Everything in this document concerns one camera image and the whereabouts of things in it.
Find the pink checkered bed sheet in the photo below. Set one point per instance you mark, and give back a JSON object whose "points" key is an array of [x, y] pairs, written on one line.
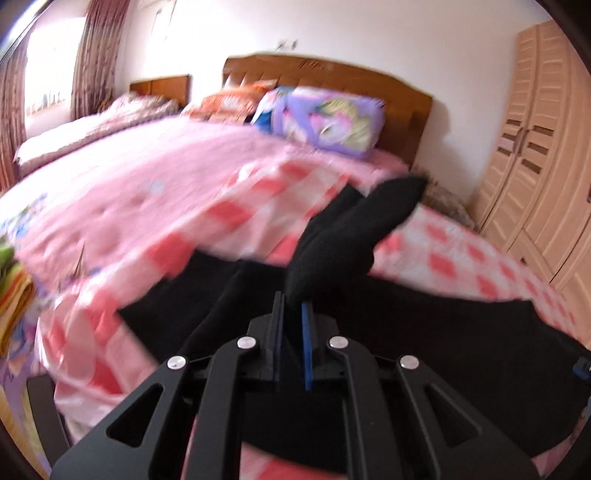
{"points": [[161, 184]]}

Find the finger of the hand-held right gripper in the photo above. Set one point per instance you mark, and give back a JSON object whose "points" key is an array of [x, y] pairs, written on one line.
{"points": [[582, 368]]}

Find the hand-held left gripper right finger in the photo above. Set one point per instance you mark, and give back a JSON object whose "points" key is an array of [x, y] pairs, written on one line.
{"points": [[307, 341]]}

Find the light wooden wardrobe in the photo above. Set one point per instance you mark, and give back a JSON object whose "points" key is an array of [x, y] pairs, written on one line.
{"points": [[540, 161]]}

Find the colourful folded cloth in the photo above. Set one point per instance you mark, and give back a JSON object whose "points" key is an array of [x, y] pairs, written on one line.
{"points": [[14, 295]]}

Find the orange printed pillow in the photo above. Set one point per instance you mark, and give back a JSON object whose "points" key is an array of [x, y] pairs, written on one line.
{"points": [[231, 101]]}

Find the pale floral bed cover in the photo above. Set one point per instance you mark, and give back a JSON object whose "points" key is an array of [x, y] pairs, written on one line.
{"points": [[92, 124]]}

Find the black pants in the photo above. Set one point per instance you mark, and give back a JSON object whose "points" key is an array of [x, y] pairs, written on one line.
{"points": [[415, 332]]}

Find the brown patterned curtain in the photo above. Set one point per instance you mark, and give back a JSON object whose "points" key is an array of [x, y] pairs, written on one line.
{"points": [[94, 55]]}

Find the small wooden headboard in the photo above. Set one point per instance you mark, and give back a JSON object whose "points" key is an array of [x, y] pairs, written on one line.
{"points": [[161, 87]]}

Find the purple printed pillow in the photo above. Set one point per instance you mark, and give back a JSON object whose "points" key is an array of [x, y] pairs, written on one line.
{"points": [[332, 117]]}

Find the wooden bed headboard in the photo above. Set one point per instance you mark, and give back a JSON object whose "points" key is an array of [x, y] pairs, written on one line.
{"points": [[351, 76]]}

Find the wall socket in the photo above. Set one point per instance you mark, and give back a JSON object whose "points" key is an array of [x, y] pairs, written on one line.
{"points": [[286, 45]]}

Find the brown patterned cloth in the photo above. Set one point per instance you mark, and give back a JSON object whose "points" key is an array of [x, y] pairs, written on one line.
{"points": [[443, 199]]}

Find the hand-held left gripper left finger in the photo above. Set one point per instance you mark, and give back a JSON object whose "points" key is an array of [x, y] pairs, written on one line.
{"points": [[278, 332]]}

